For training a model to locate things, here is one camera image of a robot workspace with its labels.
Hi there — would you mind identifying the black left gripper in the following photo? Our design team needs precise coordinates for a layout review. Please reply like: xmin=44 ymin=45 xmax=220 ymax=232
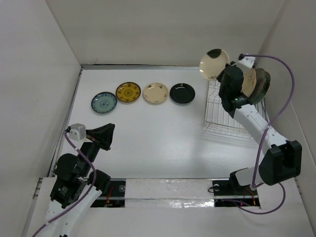
xmin=79 ymin=121 xmax=115 ymax=175

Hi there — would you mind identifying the beige bird branch plate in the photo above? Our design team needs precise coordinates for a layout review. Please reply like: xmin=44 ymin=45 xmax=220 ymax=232
xmin=241 ymin=68 xmax=257 ymax=98

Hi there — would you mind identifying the cream plate with dark patch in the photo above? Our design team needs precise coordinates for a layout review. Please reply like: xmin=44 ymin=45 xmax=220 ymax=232
xmin=199 ymin=49 xmax=230 ymax=80

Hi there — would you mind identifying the light green floral plate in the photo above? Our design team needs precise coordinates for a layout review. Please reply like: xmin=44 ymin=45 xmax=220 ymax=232
xmin=259 ymin=71 xmax=271 ymax=102

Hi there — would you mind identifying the black glossy small plate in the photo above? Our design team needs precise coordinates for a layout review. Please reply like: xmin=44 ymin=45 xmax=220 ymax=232
xmin=169 ymin=83 xmax=196 ymax=104

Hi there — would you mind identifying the cream floral small plate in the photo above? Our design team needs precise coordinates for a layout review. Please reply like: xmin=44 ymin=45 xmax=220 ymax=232
xmin=143 ymin=82 xmax=169 ymax=104

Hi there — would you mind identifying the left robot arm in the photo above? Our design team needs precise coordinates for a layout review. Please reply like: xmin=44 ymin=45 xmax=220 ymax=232
xmin=33 ymin=123 xmax=115 ymax=237

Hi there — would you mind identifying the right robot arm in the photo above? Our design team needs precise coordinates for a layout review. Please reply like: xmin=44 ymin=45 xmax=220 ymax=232
xmin=217 ymin=65 xmax=302 ymax=194

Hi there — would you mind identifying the blue white patterned plate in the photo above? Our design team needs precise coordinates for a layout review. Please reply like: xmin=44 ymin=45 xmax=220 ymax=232
xmin=91 ymin=92 xmax=118 ymax=114

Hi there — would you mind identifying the yellow patterned small plate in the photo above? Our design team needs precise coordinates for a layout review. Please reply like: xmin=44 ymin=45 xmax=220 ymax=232
xmin=116 ymin=82 xmax=141 ymax=103

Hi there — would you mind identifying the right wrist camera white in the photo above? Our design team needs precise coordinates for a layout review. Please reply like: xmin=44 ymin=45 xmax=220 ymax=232
xmin=230 ymin=54 xmax=256 ymax=73

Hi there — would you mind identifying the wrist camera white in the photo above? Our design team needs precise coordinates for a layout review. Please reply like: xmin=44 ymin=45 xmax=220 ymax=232
xmin=65 ymin=123 xmax=87 ymax=141
xmin=230 ymin=54 xmax=256 ymax=73

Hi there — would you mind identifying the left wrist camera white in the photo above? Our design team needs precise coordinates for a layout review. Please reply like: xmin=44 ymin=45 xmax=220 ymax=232
xmin=65 ymin=123 xmax=87 ymax=141

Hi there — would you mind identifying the white wire dish rack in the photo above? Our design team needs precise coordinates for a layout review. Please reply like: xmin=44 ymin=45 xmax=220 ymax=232
xmin=202 ymin=79 xmax=269 ymax=136

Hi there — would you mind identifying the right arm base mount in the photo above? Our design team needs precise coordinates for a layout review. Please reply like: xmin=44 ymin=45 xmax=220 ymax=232
xmin=212 ymin=172 xmax=258 ymax=197

